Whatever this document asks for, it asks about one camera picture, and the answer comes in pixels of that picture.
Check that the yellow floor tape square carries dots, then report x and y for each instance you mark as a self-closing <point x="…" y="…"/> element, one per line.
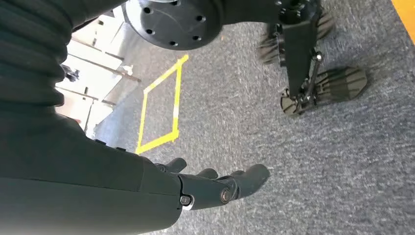
<point x="159" y="143"/>

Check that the steel frame table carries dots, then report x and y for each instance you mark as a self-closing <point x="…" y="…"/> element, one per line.
<point x="87" y="84"/>

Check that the black robot thigh joint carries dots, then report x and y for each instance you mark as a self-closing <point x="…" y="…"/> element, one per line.
<point x="172" y="22"/>

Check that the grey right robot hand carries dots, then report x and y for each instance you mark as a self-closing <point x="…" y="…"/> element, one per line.
<point x="81" y="181"/>

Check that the black ribbed robot foot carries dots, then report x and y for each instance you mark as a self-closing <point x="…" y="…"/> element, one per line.
<point x="269" y="48"/>
<point x="340" y="82"/>

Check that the orange floor tape stripe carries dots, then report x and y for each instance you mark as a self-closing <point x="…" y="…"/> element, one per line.
<point x="407" y="13"/>

